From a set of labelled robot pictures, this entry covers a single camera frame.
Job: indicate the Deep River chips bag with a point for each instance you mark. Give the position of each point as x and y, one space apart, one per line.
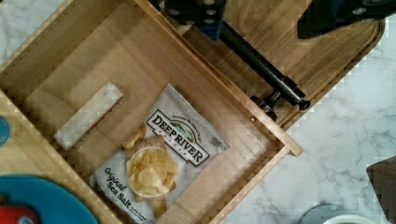
166 153

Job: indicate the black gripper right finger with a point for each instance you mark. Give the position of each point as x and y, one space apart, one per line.
324 16

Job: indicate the blue plate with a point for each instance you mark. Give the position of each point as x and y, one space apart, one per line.
51 203

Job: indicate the wooden drawer with black handle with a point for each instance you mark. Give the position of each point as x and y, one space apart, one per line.
76 46

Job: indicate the white marble block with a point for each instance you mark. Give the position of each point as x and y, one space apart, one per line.
76 127

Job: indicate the red apple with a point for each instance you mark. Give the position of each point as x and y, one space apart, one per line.
14 214

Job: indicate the wooden cutting board tray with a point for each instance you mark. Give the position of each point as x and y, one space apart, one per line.
270 27

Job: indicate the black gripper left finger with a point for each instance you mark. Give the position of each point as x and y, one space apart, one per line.
206 15

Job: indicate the bamboo drawer cabinet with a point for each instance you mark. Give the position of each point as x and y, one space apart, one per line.
27 152

